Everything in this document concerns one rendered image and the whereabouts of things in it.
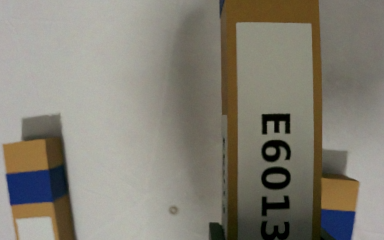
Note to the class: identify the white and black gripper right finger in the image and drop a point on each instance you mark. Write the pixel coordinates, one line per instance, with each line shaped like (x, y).
(324, 235)

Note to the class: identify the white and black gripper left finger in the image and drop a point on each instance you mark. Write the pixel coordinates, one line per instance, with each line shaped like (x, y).
(216, 231)

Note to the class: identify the tan welding electrode pack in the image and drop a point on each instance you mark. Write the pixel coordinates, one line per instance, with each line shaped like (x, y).
(39, 191)
(340, 202)
(271, 123)

